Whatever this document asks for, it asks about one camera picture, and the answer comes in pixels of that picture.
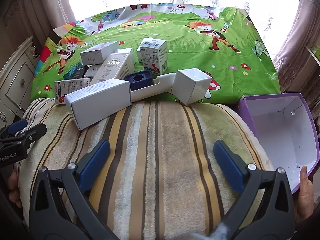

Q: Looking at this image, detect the white box grey band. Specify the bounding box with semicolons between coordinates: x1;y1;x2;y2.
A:
79;41;120;66

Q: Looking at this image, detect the brown patterned curtain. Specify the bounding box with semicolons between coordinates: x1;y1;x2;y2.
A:
272;0;320;105
0;0;75;55

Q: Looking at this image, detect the long white plastic case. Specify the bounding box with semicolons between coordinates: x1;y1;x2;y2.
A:
130;72;177;103

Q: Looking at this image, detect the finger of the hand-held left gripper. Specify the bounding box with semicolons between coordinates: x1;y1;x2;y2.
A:
0;123;47;153
0;118;28;138

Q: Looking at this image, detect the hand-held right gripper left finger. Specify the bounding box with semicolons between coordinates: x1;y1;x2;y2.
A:
29;139;120;240

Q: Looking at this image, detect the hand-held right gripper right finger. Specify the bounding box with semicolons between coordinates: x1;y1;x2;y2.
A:
213;140;295;240

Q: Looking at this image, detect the slim white text box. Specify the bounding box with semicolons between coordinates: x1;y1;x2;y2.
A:
114;47;137;64

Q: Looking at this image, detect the striped beige towel blanket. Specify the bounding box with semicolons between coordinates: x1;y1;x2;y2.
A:
15;97;275;240

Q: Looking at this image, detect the white box grey print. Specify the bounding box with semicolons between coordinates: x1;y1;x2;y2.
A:
83;64;103;78

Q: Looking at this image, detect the beige box plant print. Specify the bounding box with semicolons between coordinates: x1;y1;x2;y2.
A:
89;53;137;86

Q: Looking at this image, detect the black box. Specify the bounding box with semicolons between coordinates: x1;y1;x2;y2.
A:
63;64;87;81

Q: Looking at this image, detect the green cartoon printed cloth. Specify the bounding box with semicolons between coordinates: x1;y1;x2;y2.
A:
30;4;282;105

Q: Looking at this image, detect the purple cardboard box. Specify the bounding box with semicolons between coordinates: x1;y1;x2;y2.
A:
237;92;320;195

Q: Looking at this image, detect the small white red box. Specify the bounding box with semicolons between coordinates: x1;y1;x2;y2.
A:
53;77;91;105

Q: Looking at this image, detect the blue plastic holder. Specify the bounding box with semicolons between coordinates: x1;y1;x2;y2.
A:
124;70;153;92

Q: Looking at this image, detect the person's left hand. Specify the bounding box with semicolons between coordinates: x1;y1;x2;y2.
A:
7;169;23;208

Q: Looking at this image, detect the large plain white box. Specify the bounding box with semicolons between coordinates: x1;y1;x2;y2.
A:
64;78;132;131

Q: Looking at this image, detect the white box red print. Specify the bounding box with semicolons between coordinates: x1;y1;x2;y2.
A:
139;37;168;76

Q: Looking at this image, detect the white cube box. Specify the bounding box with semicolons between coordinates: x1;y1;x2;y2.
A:
172;68;213;106

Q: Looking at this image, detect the white carved nightstand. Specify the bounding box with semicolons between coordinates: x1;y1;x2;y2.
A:
0;35;37;125

